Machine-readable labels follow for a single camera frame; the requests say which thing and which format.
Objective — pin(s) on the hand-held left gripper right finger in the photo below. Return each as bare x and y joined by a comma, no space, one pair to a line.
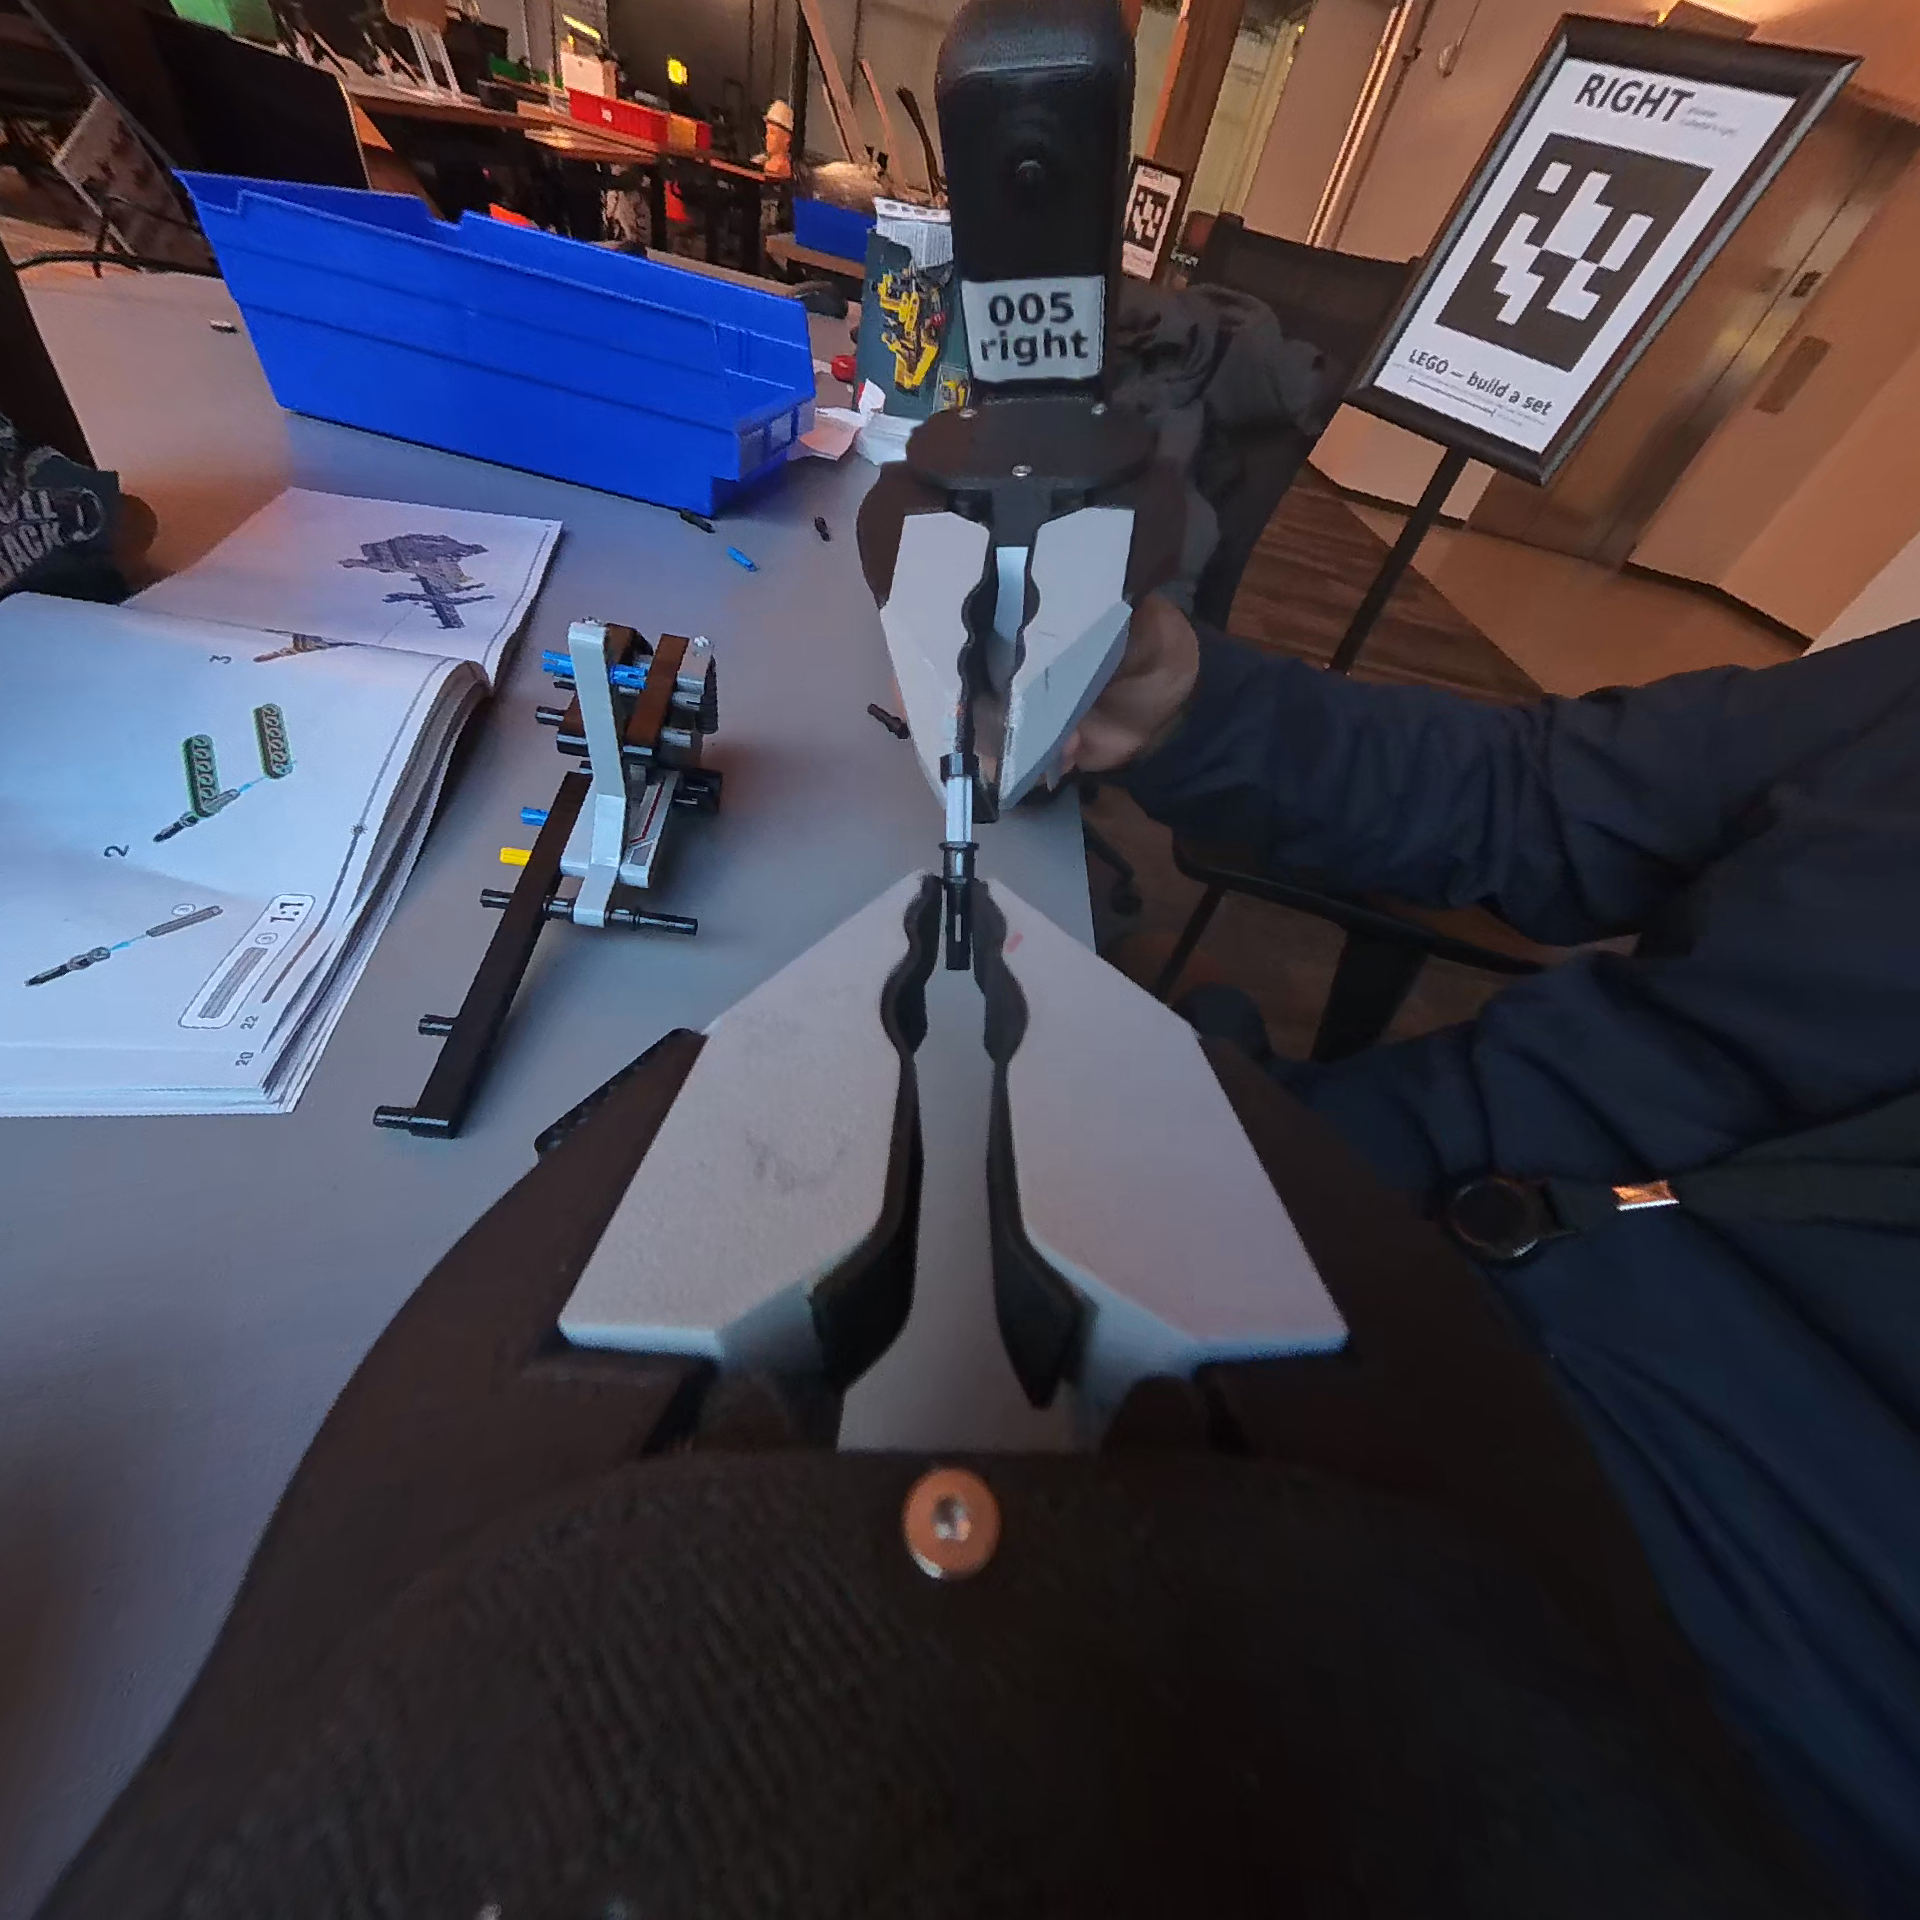
1155,1200

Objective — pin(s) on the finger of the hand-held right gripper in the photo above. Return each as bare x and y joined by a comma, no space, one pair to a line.
1072,630
927,615

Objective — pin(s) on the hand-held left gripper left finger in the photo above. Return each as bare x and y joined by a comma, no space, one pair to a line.
749,1184

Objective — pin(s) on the grey lego axle connector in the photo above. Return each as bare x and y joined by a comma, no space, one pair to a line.
961,804

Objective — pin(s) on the lego vehicle chassis assembly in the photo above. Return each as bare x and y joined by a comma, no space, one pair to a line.
608,751

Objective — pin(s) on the person's right forearm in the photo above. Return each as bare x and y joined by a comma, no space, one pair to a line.
1424,797

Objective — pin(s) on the lego box with yellow vehicle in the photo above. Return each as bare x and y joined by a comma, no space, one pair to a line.
908,316

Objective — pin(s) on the lego instruction booklet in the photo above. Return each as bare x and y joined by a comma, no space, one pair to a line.
225,780

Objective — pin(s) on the dark lego truck box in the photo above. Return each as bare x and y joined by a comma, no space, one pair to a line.
53,511

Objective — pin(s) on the person's right hand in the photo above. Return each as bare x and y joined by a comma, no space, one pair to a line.
1155,691

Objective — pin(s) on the small marker sign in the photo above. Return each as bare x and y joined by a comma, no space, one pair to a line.
1153,217

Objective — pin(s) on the white plastic bag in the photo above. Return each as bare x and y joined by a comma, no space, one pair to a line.
855,428

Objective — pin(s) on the small blue plastic bin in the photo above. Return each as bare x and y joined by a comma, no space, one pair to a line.
833,229

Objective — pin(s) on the dark jacket on chair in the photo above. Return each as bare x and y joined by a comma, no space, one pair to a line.
1213,389

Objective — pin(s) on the red storage bin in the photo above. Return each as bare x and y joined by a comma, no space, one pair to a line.
637,117

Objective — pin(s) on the cluttered background workbench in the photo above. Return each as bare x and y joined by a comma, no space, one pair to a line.
600,166

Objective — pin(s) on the large blue plastic bin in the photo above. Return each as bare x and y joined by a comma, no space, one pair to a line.
495,347

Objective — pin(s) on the black framed marker sign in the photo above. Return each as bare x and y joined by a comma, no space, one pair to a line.
1588,224

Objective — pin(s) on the person's dark jacket torso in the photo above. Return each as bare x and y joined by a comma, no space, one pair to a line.
1723,1424

